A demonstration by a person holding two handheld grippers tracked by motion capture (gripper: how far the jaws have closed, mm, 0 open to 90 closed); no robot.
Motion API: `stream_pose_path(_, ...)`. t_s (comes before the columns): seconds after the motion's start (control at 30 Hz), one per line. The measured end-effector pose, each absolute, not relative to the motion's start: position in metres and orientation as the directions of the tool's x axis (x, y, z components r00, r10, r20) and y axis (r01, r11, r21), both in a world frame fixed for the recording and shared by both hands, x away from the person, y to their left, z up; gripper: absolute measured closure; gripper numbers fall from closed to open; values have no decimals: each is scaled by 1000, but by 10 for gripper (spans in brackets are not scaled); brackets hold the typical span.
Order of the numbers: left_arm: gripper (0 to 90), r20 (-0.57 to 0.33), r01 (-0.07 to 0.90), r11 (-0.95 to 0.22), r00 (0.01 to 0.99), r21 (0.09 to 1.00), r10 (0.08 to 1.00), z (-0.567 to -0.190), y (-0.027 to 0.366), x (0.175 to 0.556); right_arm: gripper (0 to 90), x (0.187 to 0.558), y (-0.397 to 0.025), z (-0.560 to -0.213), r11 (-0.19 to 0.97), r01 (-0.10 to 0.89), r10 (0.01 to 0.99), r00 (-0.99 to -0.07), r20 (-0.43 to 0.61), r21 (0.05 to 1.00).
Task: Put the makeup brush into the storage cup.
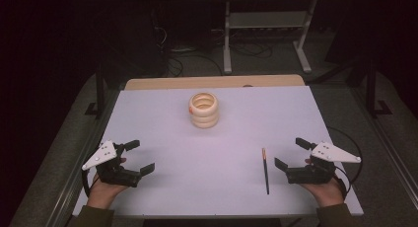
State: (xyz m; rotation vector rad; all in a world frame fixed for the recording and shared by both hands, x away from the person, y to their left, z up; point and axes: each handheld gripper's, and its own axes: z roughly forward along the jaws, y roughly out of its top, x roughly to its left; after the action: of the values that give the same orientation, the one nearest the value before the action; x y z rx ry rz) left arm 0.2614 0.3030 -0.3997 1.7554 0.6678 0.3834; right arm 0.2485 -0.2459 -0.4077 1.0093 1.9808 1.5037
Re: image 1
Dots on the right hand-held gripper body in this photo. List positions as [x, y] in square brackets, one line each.
[315, 172]

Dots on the dark pencil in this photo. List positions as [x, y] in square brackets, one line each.
[265, 171]

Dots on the person's right hand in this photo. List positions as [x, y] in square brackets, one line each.
[323, 192]

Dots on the cream ringed pen holder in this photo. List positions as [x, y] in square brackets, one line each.
[203, 113]

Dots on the person's left hand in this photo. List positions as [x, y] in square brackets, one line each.
[105, 194]

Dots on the white metal desk frame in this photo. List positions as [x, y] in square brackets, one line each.
[263, 19]

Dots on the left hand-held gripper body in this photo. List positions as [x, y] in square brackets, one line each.
[113, 174]

